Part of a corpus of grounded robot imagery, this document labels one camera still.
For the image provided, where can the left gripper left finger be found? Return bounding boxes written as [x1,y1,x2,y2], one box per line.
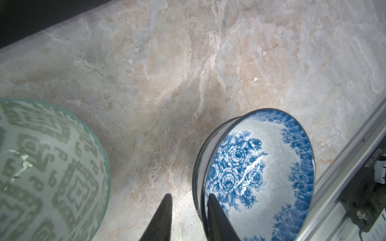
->
[140,193,172,241]

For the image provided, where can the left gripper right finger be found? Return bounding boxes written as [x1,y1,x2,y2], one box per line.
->
[207,193,240,241]

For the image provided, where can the blue floral ceramic bowl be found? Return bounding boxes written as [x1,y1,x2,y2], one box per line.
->
[192,108,315,241]

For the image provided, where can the green patterned ceramic bowl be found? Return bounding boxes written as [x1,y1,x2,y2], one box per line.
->
[1,99,111,241]

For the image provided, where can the aluminium rail frame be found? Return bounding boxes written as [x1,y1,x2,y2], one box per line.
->
[297,100,386,241]

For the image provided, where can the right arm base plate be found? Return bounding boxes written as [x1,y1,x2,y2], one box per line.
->
[340,140,386,233]

